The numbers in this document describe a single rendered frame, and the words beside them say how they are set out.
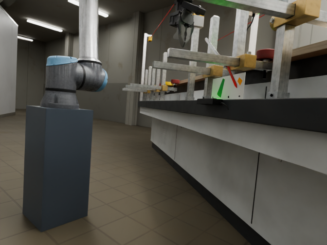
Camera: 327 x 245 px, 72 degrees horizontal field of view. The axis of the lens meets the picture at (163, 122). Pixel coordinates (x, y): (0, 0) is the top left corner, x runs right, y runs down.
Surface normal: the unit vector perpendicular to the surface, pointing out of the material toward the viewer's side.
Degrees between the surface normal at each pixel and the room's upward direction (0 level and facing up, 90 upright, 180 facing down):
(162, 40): 90
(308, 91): 90
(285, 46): 90
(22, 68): 90
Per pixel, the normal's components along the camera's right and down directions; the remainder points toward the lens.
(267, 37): -0.65, 0.00
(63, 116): 0.76, 0.11
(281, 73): 0.25, 0.09
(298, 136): -0.97, -0.06
